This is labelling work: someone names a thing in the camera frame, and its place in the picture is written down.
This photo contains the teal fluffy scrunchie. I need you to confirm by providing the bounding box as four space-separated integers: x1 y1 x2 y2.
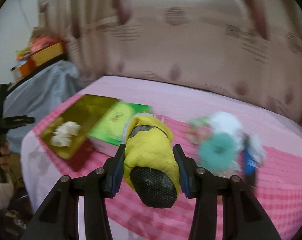
199 133 239 173

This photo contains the white knit glove red trim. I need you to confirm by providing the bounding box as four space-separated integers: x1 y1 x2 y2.
208 111 266 166

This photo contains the yellow sock with black sole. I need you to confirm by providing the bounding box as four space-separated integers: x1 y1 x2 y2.
123 113 180 209

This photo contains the white item in tray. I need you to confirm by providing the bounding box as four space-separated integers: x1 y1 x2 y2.
51 121 81 147

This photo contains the green tissue pack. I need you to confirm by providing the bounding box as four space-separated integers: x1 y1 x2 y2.
87 101 152 157

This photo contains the gold metal tray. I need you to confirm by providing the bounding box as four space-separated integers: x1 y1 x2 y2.
40 94 119 160

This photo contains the black phone tripod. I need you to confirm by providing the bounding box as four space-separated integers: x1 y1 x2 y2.
0 83 36 183

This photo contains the grey-blue plastic cover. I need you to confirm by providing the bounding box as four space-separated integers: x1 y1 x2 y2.
3 60 83 153

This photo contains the orange box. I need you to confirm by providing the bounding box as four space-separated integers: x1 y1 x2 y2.
15 55 36 77

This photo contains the red and yellow box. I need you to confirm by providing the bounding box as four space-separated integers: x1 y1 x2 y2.
27 40 66 68

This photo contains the orange plastic bag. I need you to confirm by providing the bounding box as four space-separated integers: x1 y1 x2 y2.
31 36 56 53

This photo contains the beige leaf-pattern curtain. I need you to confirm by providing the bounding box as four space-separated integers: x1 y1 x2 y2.
38 0 302 126

